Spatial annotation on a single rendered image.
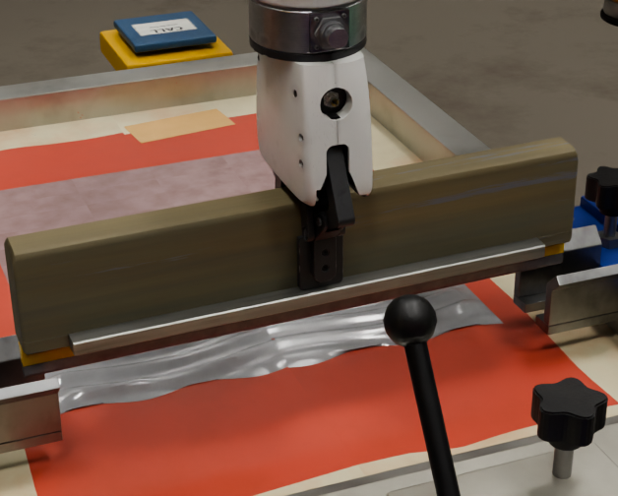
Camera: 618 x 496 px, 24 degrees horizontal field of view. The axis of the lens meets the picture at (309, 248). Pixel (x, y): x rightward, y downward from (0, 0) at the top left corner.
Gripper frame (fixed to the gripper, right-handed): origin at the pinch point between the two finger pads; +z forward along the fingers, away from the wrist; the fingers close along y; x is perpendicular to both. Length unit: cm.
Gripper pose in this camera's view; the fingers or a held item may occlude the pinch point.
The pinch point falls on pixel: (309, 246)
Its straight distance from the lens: 98.9
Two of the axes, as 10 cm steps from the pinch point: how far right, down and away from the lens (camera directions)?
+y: -3.7, -4.4, 8.2
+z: 0.1, 8.8, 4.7
